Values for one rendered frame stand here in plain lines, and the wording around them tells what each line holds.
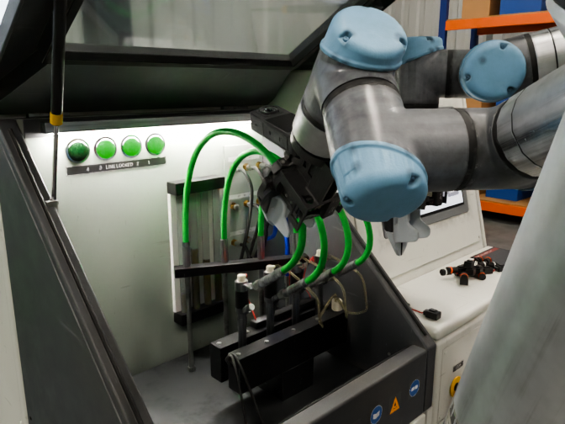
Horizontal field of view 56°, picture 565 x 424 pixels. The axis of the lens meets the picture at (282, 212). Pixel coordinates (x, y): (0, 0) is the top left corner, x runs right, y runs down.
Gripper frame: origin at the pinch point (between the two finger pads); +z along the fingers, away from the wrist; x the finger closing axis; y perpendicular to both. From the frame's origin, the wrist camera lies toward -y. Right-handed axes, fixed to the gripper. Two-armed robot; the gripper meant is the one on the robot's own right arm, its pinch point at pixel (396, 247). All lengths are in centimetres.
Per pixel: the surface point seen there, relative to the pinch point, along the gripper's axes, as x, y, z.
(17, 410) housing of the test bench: -47, -68, 44
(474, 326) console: 41, -3, 30
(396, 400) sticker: 7.5, -3.1, 35.5
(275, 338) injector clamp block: -5.6, -25.7, 25.1
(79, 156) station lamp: -32, -56, -14
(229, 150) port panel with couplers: 8, -57, -12
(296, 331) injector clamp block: 0.2, -25.1, 25.1
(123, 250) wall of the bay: -24, -57, 8
